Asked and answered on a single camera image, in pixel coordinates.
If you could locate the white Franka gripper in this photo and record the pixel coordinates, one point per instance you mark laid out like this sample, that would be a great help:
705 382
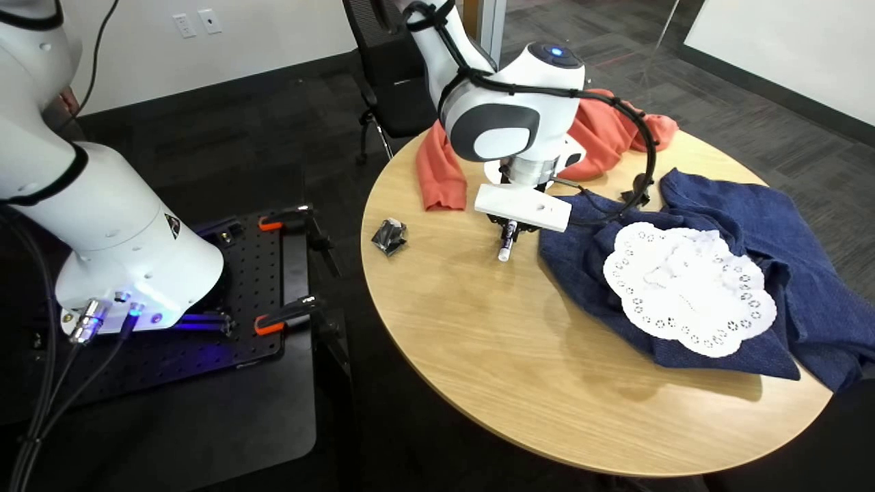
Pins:
523 209

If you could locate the purple and white marker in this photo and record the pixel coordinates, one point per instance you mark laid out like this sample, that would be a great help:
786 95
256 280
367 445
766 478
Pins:
504 258

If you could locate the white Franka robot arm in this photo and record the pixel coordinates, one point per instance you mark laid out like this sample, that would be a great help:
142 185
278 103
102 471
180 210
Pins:
111 220

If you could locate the orange cloth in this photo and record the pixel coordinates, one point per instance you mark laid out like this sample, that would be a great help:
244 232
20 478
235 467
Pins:
440 172

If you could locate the black binder clip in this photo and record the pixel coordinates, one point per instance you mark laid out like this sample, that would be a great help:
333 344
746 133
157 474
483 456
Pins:
390 236

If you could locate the small black plastic object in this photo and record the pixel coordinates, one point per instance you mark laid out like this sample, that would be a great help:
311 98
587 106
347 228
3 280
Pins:
635 195

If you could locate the white paper doily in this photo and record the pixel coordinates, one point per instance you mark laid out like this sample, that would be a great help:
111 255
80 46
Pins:
688 288

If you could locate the orange and black clamp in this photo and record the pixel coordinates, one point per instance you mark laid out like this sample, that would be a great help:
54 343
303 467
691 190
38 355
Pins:
285 314
289 220

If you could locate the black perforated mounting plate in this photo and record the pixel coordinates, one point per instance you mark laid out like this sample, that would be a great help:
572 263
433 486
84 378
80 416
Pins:
262 291

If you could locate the dark blue cloth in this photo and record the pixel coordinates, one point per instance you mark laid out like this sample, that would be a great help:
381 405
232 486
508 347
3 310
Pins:
803 273

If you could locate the black robot cart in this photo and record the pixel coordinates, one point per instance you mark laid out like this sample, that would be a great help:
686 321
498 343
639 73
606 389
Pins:
202 419

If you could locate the white wall outlet plate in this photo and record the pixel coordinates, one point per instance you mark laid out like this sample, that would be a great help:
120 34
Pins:
185 24
209 19

